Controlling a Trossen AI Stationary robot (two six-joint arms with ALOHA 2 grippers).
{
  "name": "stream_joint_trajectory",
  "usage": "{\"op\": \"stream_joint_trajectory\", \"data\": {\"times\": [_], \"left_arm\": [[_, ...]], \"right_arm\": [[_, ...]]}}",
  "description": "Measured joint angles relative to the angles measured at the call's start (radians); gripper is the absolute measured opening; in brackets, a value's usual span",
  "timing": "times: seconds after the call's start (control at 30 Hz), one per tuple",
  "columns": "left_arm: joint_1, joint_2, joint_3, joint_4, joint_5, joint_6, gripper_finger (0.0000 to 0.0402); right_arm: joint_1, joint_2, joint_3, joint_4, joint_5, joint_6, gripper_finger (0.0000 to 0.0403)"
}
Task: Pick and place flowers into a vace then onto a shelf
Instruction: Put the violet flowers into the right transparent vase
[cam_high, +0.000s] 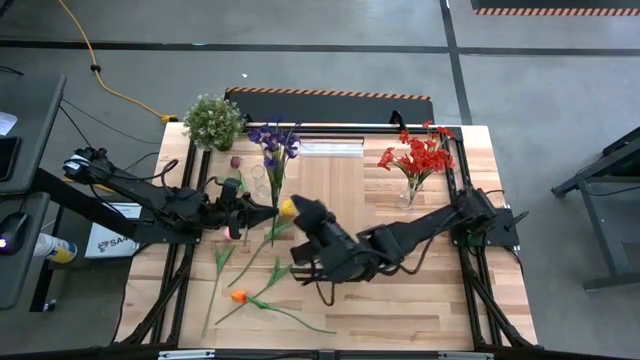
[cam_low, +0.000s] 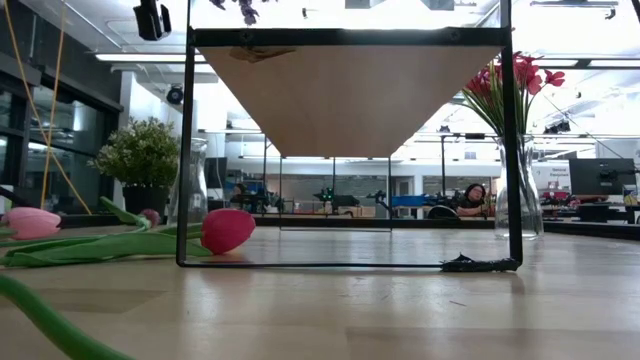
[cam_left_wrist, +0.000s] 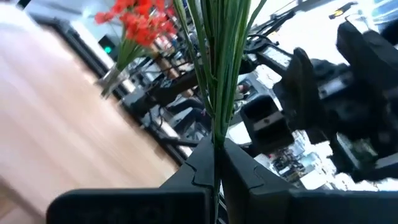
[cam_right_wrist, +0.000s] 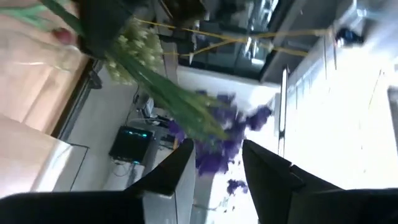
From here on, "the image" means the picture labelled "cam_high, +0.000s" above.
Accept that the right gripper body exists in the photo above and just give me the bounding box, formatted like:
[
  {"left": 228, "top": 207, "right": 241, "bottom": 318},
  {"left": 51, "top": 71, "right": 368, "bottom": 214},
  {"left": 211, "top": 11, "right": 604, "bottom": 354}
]
[{"left": 291, "top": 216, "right": 374, "bottom": 284}]

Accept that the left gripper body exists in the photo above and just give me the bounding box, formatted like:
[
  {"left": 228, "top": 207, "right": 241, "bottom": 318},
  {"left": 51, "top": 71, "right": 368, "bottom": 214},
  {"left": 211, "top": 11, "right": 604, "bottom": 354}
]
[{"left": 211, "top": 178, "right": 252, "bottom": 241}]

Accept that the yellow artificial tulip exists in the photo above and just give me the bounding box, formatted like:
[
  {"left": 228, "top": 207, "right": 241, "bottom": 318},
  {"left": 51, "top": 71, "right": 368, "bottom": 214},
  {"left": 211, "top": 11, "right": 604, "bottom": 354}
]
[{"left": 228, "top": 198, "right": 300, "bottom": 288}]

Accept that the dark purple artificial tulip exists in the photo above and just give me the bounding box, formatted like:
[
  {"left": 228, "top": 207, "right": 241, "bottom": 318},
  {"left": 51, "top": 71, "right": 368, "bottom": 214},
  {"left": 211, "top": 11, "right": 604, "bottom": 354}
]
[{"left": 219, "top": 155, "right": 251, "bottom": 246}]

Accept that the pink artificial tulip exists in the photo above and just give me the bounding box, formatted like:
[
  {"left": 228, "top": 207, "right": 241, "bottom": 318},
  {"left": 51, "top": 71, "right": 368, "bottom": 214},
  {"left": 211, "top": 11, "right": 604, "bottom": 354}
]
[{"left": 201, "top": 227, "right": 235, "bottom": 339}]

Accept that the purple artificial flower bunch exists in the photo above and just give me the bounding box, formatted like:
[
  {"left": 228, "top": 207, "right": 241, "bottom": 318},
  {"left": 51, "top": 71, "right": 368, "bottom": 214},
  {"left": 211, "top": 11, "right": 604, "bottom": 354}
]
[{"left": 247, "top": 119, "right": 303, "bottom": 247}]

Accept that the red artificial flower bunch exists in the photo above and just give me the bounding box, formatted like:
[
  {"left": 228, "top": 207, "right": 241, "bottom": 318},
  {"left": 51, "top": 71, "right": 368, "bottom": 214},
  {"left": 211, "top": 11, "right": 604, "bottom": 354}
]
[
  {"left": 376, "top": 144, "right": 431, "bottom": 201},
  {"left": 397, "top": 119, "right": 457, "bottom": 201}
]

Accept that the clear glass vase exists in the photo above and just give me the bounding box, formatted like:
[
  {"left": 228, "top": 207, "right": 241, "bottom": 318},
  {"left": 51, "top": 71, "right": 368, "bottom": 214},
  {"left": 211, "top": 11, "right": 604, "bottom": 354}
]
[
  {"left": 249, "top": 163, "right": 274, "bottom": 199},
  {"left": 396, "top": 179, "right": 425, "bottom": 211}
]

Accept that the orange tulip flower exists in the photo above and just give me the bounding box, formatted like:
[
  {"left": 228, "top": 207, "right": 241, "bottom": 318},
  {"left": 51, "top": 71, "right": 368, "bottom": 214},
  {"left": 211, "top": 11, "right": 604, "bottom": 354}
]
[{"left": 214, "top": 256, "right": 293, "bottom": 326}]

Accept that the translucent plastic strip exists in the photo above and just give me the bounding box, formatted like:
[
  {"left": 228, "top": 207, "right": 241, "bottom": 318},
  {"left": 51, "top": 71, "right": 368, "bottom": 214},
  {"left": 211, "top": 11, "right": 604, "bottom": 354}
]
[{"left": 298, "top": 139, "right": 365, "bottom": 159}]

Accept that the orange artificial tulip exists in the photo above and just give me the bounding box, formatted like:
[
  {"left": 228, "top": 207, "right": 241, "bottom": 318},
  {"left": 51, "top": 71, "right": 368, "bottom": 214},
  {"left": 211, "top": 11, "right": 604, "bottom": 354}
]
[{"left": 230, "top": 289, "right": 337, "bottom": 335}]

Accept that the potted green leafy plant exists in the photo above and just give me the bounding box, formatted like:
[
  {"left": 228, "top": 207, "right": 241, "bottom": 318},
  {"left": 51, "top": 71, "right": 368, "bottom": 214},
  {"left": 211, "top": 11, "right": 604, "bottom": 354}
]
[{"left": 183, "top": 93, "right": 247, "bottom": 153}]

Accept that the black striped-edge floor mat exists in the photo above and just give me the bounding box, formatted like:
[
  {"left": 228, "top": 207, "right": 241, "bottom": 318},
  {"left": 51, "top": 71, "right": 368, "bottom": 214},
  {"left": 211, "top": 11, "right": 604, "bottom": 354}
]
[
  {"left": 470, "top": 0, "right": 640, "bottom": 17},
  {"left": 223, "top": 86, "right": 435, "bottom": 126}
]

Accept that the white printed box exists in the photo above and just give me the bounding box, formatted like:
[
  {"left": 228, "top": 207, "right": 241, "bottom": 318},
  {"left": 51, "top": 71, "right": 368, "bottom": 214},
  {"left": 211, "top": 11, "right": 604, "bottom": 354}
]
[{"left": 83, "top": 202, "right": 144, "bottom": 260}]

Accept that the black desk support beam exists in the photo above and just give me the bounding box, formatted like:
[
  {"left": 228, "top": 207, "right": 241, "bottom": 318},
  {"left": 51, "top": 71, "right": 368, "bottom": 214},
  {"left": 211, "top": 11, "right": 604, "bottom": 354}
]
[{"left": 30, "top": 167, "right": 144, "bottom": 242}]

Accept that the white and yellow spray can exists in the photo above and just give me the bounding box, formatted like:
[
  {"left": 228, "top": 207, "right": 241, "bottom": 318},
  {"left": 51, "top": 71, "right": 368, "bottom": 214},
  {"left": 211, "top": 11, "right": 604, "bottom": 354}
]
[{"left": 32, "top": 233, "right": 79, "bottom": 265}]

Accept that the grey desk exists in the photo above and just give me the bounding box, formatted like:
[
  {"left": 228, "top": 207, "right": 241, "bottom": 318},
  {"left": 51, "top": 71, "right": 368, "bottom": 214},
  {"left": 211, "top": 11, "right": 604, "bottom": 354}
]
[{"left": 0, "top": 74, "right": 69, "bottom": 312}]

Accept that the black computer mouse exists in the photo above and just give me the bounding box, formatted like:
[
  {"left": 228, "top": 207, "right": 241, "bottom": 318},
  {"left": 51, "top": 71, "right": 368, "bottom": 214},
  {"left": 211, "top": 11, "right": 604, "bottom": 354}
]
[{"left": 0, "top": 212, "right": 30, "bottom": 257}]

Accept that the black phone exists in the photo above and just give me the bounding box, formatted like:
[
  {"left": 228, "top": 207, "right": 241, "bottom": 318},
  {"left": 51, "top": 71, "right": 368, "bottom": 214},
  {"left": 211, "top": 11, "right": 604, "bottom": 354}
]
[{"left": 0, "top": 136, "right": 22, "bottom": 182}]

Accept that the white paper sheet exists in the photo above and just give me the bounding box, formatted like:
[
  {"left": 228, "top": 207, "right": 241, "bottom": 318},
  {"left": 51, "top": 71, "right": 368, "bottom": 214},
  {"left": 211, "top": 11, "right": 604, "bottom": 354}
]
[{"left": 0, "top": 112, "right": 19, "bottom": 137}]

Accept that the grey metal table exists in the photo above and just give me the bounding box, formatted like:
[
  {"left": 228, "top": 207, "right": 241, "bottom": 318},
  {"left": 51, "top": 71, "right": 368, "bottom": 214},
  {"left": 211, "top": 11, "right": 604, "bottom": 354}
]
[{"left": 551, "top": 124, "right": 640, "bottom": 292}]

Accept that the black aluminium table frame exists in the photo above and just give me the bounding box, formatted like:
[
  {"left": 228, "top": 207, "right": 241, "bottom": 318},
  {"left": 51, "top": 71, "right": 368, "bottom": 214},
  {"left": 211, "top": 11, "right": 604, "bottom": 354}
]
[{"left": 115, "top": 121, "right": 540, "bottom": 351}]

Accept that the black horizontal frame beam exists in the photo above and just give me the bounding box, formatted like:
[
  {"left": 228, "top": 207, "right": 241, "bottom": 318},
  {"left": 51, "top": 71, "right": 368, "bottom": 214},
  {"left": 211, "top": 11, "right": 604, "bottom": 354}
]
[{"left": 0, "top": 343, "right": 640, "bottom": 360}]

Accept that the yellow extension cable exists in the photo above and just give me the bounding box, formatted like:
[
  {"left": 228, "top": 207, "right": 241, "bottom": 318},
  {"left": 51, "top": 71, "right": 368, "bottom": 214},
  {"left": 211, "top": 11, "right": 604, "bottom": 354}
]
[{"left": 56, "top": 0, "right": 179, "bottom": 124}]

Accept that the black floor cable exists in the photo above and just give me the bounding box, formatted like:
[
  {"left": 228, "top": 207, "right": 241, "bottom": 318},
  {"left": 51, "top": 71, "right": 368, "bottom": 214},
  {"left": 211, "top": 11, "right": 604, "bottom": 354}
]
[{"left": 58, "top": 97, "right": 162, "bottom": 147}]

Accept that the silver metal bracket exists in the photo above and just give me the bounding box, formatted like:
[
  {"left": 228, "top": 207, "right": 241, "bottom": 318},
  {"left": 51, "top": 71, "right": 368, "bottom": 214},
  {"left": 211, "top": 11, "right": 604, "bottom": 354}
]
[
  {"left": 438, "top": 351, "right": 495, "bottom": 360},
  {"left": 158, "top": 349, "right": 216, "bottom": 360}
]

